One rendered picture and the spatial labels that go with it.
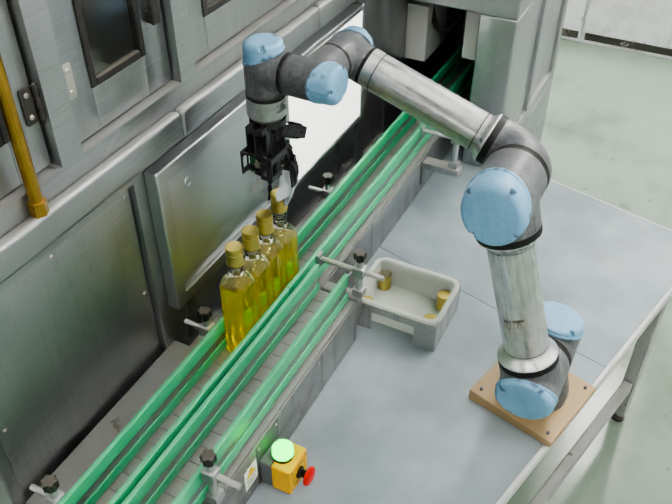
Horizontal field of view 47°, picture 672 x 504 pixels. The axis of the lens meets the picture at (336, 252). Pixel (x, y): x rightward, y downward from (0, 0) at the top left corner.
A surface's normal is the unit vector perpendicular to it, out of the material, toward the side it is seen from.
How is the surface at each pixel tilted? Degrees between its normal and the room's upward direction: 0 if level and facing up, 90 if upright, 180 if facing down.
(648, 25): 90
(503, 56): 90
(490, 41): 90
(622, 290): 0
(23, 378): 90
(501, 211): 82
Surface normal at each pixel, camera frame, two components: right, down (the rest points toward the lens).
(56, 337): 0.90, 0.29
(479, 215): -0.48, 0.44
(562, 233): 0.00, -0.77
